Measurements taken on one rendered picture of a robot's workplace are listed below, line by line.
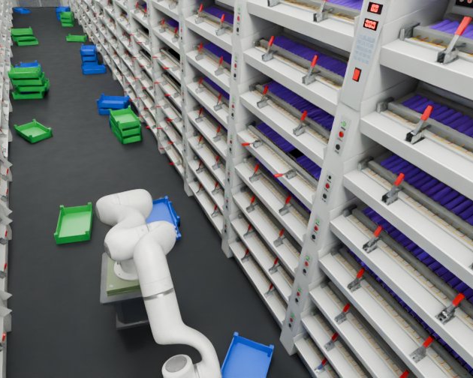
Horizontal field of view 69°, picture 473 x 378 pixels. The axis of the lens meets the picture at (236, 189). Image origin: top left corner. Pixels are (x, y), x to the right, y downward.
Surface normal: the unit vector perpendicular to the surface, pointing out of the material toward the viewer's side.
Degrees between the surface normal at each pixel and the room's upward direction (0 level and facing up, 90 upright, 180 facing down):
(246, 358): 0
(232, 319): 0
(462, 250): 17
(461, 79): 107
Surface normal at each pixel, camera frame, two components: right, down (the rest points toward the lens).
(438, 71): -0.87, 0.44
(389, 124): -0.20, -0.71
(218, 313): 0.07, -0.81
